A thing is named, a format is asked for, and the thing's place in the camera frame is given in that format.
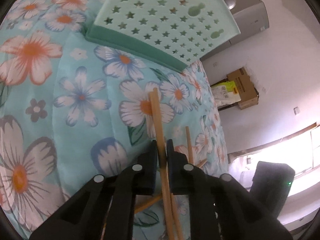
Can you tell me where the wooden chopstick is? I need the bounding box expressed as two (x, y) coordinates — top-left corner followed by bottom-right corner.
(134, 159), (207, 214)
(170, 194), (184, 240)
(185, 126), (194, 165)
(149, 88), (175, 239)

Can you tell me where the black box green light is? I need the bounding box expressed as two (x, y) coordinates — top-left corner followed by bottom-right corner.
(250, 161), (295, 217)

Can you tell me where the floral blue tablecloth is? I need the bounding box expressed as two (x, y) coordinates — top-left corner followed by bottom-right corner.
(1, 0), (228, 239)

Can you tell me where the brown cardboard box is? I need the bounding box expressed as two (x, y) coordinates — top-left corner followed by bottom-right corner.
(227, 67), (259, 110)

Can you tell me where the mint green utensil basket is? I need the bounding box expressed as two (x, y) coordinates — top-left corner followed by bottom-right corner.
(86, 0), (240, 72)

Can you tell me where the silver refrigerator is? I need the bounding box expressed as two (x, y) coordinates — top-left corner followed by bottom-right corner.
(200, 0), (270, 61)

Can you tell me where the metal spoon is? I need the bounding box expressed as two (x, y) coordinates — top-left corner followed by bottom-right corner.
(224, 0), (236, 10)

